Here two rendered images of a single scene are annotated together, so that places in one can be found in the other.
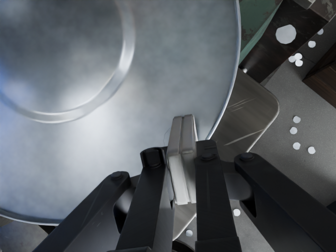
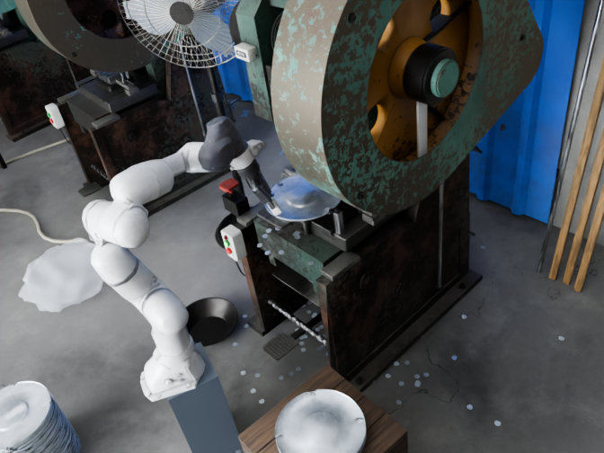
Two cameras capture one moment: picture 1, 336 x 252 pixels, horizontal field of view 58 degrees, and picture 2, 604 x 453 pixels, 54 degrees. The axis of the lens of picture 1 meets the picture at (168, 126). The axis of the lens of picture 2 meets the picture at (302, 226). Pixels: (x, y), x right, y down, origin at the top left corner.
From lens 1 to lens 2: 1.98 m
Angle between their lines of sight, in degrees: 45
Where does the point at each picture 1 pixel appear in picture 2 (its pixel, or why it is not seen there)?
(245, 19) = (317, 254)
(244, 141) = (275, 222)
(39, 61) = (298, 193)
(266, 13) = (318, 259)
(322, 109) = not seen: hidden behind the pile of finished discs
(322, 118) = not seen: hidden behind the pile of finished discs
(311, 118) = not seen: hidden behind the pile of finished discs
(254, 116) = (279, 224)
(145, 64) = (294, 208)
